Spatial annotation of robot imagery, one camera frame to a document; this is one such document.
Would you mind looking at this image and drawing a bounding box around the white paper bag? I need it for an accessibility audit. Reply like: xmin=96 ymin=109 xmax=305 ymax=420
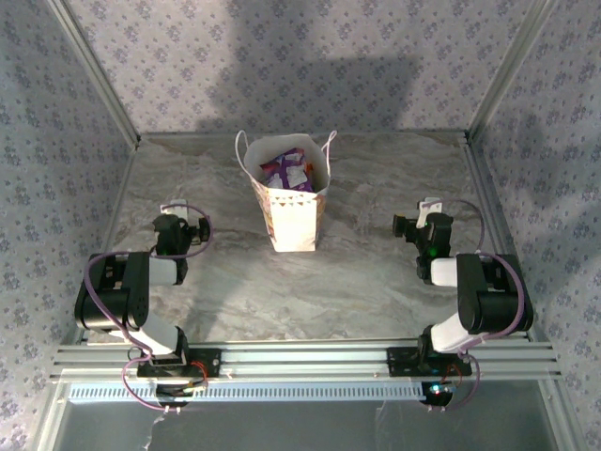
xmin=234 ymin=129 xmax=339 ymax=254

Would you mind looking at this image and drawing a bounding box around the purple and silver candy bag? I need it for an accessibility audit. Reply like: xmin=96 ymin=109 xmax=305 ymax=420
xmin=260 ymin=148 xmax=315 ymax=192

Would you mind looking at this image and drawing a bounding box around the grey metal lower shelf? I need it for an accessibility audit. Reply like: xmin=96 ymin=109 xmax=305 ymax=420
xmin=51 ymin=401 xmax=562 ymax=451

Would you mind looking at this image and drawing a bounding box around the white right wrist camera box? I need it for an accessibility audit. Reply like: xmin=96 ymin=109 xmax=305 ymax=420
xmin=416 ymin=198 xmax=445 ymax=226

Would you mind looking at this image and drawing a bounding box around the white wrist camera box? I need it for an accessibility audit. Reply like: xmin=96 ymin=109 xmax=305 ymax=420
xmin=161 ymin=199 xmax=189 ymax=220
xmin=416 ymin=198 xmax=445 ymax=226

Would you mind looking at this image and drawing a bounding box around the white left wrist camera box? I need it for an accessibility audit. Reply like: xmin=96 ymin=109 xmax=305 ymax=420
xmin=161 ymin=199 xmax=189 ymax=220

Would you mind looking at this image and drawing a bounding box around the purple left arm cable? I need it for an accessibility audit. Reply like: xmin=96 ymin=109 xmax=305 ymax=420
xmin=84 ymin=204 xmax=212 ymax=414

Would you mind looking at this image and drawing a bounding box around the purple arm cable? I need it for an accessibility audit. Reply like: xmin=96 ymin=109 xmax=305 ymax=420
xmin=421 ymin=198 xmax=526 ymax=413
xmin=84 ymin=204 xmax=212 ymax=414

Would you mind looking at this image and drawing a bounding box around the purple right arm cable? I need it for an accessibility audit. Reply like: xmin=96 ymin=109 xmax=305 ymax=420
xmin=421 ymin=198 xmax=526 ymax=413

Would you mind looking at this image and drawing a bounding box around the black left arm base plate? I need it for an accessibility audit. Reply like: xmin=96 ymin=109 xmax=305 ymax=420
xmin=136 ymin=347 xmax=223 ymax=380

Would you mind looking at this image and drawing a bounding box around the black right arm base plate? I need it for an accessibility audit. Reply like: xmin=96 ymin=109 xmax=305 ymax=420
xmin=385 ymin=346 xmax=473 ymax=378

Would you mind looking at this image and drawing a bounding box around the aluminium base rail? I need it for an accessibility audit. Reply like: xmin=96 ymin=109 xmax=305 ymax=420
xmin=50 ymin=341 xmax=563 ymax=382

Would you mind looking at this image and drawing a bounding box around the white slotted cable duct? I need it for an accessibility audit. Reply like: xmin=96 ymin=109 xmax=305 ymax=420
xmin=68 ymin=381 xmax=431 ymax=403

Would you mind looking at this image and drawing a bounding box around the aluminium frame post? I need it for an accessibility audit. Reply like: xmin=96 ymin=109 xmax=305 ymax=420
xmin=45 ymin=0 xmax=142 ymax=148
xmin=466 ymin=0 xmax=560 ymax=140

